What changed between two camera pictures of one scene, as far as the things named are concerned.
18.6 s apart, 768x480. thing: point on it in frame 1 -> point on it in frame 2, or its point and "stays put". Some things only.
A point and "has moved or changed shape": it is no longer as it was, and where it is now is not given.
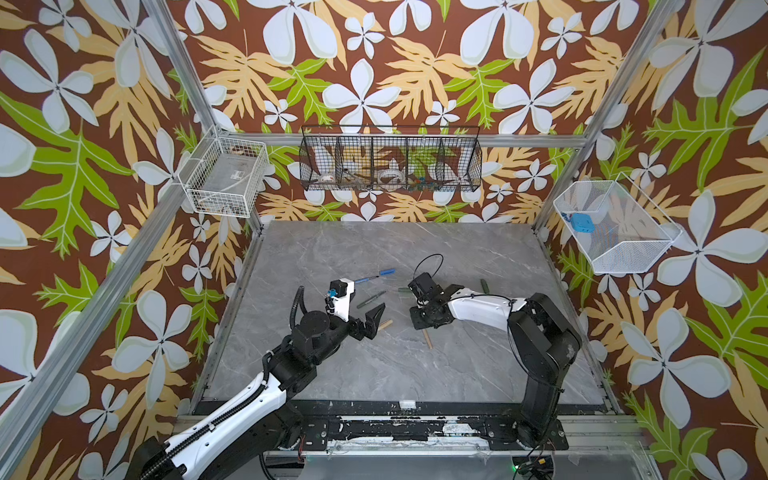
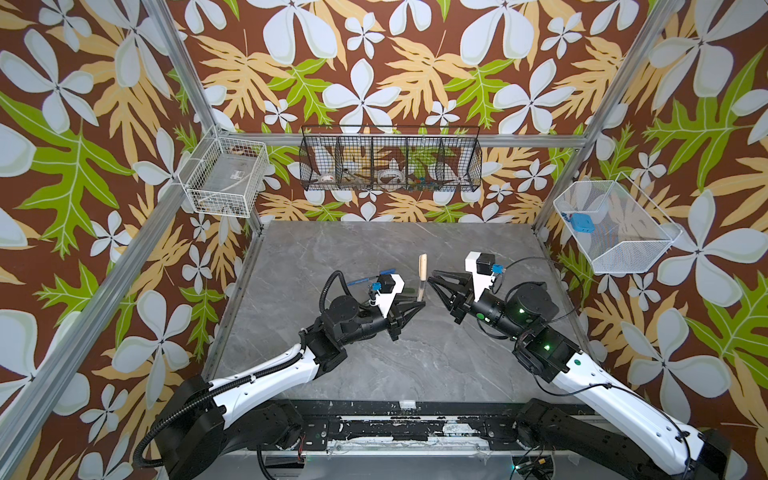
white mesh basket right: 617,226 stays put
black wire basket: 393,158 stays put
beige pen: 428,339 has moved or changed shape
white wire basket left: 224,176 stays put
